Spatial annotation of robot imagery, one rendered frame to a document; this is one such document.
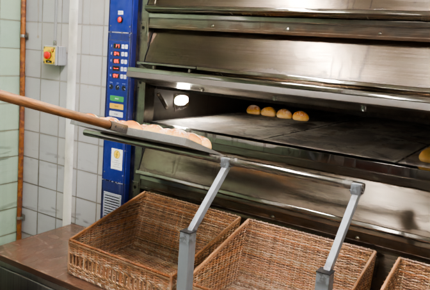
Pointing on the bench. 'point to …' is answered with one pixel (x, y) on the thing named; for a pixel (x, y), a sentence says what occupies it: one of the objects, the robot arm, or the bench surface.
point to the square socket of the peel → (118, 127)
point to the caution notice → (116, 159)
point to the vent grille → (111, 202)
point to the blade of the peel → (152, 137)
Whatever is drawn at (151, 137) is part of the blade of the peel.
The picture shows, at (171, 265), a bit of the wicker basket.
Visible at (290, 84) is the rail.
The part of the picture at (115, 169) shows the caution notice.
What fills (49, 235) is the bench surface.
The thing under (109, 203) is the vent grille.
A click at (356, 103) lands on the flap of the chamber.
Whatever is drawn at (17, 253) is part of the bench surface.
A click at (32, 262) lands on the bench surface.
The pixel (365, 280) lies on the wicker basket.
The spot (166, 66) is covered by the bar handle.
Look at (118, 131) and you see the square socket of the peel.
